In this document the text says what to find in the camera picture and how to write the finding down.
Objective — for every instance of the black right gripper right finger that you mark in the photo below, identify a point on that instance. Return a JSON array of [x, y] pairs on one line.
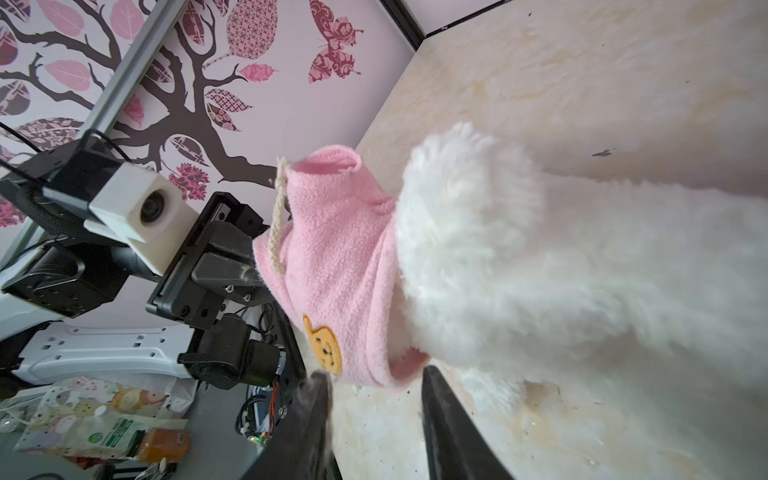
[[455, 449]]

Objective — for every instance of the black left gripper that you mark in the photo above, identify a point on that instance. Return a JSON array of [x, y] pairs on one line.
[[214, 264]]

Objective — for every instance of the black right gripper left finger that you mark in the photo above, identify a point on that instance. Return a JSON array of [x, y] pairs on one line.
[[301, 447]]

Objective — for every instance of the pink teddy hoodie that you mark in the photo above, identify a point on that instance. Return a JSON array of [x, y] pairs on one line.
[[333, 268]]

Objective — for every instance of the white teddy bear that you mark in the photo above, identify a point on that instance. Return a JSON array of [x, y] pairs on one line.
[[653, 297]]

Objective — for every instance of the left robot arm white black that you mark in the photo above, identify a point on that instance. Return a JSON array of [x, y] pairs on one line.
[[70, 307]]

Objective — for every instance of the orange small box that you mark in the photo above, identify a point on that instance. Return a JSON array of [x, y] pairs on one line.
[[159, 444]]

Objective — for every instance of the green white packet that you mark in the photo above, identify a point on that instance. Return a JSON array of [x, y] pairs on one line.
[[104, 436]]

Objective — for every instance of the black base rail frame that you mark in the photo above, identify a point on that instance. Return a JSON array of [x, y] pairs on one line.
[[274, 327]]

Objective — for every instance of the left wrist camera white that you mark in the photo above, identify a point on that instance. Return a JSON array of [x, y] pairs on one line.
[[124, 202]]

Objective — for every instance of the left aluminium rail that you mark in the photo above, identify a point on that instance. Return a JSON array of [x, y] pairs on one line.
[[74, 65]]

